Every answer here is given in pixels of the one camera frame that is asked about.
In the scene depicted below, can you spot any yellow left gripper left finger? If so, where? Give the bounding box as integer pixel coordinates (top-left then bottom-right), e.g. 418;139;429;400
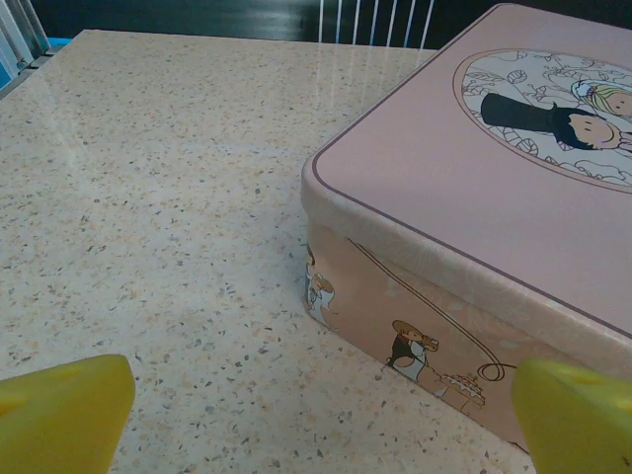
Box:
0;353;137;474

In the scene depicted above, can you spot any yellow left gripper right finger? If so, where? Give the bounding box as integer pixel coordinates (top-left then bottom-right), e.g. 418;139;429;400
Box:
511;357;632;474

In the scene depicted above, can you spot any pink cartoon tin box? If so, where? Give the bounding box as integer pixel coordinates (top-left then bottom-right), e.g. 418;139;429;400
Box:
299;2;632;464

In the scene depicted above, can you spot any blue gear print panel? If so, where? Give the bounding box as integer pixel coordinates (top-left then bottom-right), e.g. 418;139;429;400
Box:
29;0;510;51

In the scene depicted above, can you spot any aluminium enclosure frame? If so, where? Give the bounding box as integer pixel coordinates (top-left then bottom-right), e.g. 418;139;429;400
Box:
0;0;75;100

